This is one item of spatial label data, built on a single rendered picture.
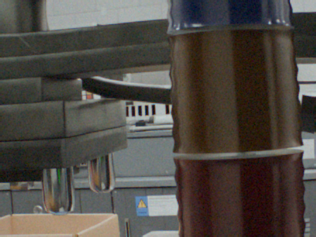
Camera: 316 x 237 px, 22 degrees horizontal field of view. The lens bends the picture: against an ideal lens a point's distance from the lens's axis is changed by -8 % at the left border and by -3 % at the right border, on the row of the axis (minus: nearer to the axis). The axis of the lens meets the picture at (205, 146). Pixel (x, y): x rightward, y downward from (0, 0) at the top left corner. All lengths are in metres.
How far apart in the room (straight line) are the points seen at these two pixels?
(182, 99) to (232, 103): 0.02
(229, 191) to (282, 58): 0.04
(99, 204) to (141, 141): 0.48
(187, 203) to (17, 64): 0.26
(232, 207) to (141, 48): 0.24
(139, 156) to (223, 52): 4.86
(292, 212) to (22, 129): 0.23
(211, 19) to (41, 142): 0.23
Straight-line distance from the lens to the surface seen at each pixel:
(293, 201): 0.24
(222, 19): 0.23
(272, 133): 0.23
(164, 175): 5.06
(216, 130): 0.23
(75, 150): 0.46
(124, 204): 5.14
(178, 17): 0.24
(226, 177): 0.23
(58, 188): 0.46
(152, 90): 0.59
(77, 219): 3.34
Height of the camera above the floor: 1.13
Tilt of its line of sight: 3 degrees down
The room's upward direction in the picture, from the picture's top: 3 degrees counter-clockwise
